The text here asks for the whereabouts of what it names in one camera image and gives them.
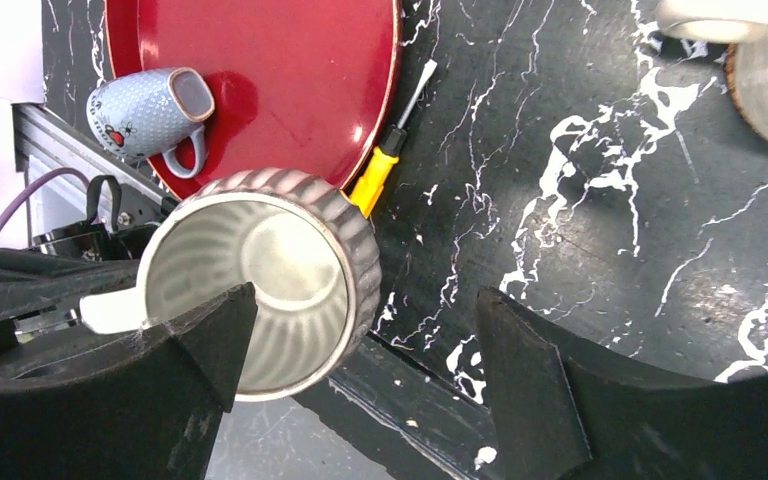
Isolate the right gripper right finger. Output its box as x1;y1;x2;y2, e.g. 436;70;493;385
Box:
476;287;768;479

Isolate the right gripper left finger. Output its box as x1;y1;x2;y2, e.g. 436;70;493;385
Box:
0;284;257;479

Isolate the ribbed beige mug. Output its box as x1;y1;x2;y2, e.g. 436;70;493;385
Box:
79;168;382;402

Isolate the small white grey mug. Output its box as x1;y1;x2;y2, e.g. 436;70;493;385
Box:
85;67;216;179

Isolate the red round tray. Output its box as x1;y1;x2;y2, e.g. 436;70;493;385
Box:
104;0;402;198

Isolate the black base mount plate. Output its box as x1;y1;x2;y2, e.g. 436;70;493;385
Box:
0;175;177;355

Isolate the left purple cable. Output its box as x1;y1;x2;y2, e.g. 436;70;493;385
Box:
0;166;92;253

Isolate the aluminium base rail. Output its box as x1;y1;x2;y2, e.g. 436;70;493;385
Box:
13;104;178;235

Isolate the yellow handled screwdriver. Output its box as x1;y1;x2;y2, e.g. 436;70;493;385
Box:
349;59;438;218

